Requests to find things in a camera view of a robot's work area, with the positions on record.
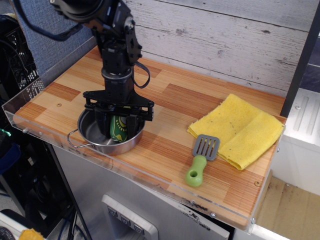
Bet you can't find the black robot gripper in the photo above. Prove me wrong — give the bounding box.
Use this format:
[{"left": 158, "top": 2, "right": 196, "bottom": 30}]
[{"left": 83, "top": 69, "right": 154, "bottom": 138}]

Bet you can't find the green toy pepper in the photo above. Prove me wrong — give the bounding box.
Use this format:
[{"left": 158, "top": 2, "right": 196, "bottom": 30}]
[{"left": 110, "top": 115, "right": 128, "bottom": 143}]

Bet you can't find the small stainless steel pot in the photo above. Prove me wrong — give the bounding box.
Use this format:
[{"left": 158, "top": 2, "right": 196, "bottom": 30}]
[{"left": 67, "top": 110, "right": 145, "bottom": 156}]

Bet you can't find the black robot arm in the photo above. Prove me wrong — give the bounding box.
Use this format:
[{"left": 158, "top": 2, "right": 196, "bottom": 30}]
[{"left": 50, "top": 0, "right": 155, "bottom": 142}]

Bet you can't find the yellow folded towel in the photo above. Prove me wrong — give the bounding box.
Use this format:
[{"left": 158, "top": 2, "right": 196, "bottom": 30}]
[{"left": 187, "top": 94, "right": 285, "bottom": 171}]

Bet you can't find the clear acrylic table guard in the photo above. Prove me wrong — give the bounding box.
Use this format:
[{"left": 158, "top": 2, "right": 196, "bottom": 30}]
[{"left": 5, "top": 39, "right": 285, "bottom": 240}]

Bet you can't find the black plastic crate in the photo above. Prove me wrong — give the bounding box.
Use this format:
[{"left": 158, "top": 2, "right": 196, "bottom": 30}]
[{"left": 0, "top": 14, "right": 39, "bottom": 90}]

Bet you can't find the white toy sink unit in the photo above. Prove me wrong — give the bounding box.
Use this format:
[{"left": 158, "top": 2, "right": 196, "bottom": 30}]
[{"left": 271, "top": 88, "right": 320, "bottom": 195}]

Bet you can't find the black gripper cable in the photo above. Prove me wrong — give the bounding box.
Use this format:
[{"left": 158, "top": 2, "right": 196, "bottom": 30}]
[{"left": 131, "top": 61, "right": 151, "bottom": 89}]

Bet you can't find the grey spatula with green handle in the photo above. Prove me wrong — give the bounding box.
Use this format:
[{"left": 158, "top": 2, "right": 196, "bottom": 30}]
[{"left": 185, "top": 134, "right": 220, "bottom": 187}]

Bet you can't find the dark grey right post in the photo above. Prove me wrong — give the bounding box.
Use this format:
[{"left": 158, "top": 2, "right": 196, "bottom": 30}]
[{"left": 280, "top": 3, "right": 320, "bottom": 118}]

